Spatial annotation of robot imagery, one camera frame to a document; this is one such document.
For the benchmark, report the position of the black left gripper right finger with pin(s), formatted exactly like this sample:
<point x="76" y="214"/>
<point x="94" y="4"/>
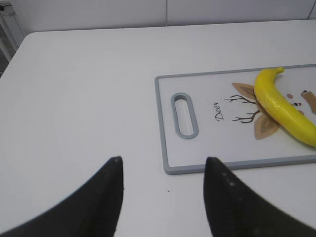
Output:
<point x="235" y="210"/>

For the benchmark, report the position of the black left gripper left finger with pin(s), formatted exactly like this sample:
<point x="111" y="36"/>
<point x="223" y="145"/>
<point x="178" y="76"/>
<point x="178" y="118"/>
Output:
<point x="91" y="211"/>

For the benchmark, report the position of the yellow plastic banana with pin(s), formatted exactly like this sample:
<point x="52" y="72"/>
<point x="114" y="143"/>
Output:
<point x="276" y="105"/>

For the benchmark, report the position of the white cutting board grey rim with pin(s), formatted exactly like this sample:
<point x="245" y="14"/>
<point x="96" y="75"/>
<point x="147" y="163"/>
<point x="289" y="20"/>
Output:
<point x="215" y="114"/>

